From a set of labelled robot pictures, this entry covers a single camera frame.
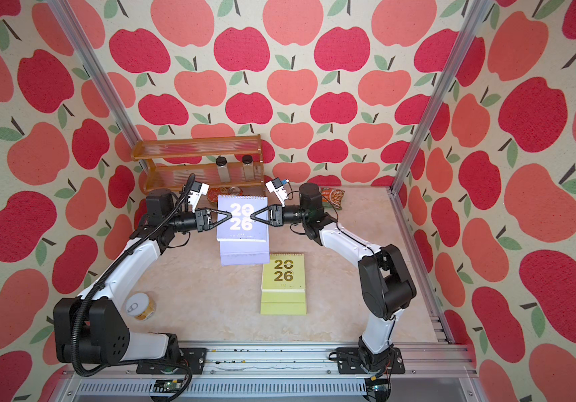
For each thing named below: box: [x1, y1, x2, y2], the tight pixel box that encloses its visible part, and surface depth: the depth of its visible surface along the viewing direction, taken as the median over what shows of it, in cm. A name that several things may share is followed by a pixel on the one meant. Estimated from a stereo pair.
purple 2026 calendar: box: [216, 195, 271, 266], surface depth 76 cm
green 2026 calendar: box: [260, 252, 307, 316], surface depth 86 cm
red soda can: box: [228, 185, 244, 196], surface depth 107 cm
